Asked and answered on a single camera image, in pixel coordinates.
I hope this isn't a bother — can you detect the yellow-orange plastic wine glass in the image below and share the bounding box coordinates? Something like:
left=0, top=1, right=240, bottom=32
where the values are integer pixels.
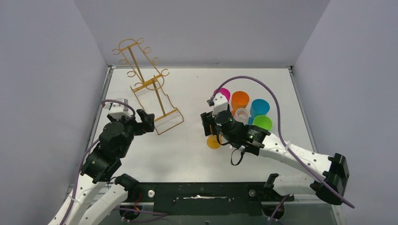
left=207, top=135, right=222, bottom=150

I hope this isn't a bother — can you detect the magenta plastic wine glass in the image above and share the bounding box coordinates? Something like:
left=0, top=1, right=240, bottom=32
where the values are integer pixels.
left=214, top=88, right=231, bottom=102

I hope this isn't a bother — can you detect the clear wine glass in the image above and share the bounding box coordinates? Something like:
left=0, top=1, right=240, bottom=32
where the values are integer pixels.
left=233, top=108, right=250, bottom=125

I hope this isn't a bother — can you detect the orange plastic wine glass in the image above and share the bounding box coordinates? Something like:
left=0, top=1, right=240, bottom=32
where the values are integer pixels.
left=230, top=91, right=250, bottom=115

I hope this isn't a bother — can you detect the blue plastic wine glass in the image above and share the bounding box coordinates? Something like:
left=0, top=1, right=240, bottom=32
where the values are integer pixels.
left=248, top=98, right=270, bottom=125

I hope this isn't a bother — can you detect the green plastic wine glass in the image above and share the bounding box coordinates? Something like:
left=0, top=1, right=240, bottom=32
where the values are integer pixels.
left=252, top=115, right=273, bottom=131

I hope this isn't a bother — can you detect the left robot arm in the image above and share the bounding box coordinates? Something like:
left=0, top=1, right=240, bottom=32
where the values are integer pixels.
left=50, top=108, right=155, bottom=225

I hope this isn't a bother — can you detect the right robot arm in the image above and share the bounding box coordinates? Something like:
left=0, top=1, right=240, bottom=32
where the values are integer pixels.
left=200, top=111, right=353, bottom=207

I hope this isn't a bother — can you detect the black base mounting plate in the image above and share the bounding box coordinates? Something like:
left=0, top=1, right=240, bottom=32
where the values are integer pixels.
left=120, top=182, right=295, bottom=219

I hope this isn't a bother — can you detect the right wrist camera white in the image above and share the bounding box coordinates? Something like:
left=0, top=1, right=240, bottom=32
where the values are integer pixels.
left=207, top=93, right=229, bottom=117

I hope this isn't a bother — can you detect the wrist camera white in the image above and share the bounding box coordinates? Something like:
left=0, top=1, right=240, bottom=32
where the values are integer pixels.
left=102, top=98, right=131, bottom=120
left=207, top=93, right=229, bottom=117

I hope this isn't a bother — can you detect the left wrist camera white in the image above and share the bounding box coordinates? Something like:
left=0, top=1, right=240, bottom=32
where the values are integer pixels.
left=102, top=98, right=131, bottom=120

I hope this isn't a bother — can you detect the gold wire glass rack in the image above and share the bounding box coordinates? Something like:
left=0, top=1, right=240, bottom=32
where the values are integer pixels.
left=112, top=38, right=184, bottom=135

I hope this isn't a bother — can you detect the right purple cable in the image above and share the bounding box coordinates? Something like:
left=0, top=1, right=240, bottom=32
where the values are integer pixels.
left=207, top=75, right=356, bottom=225

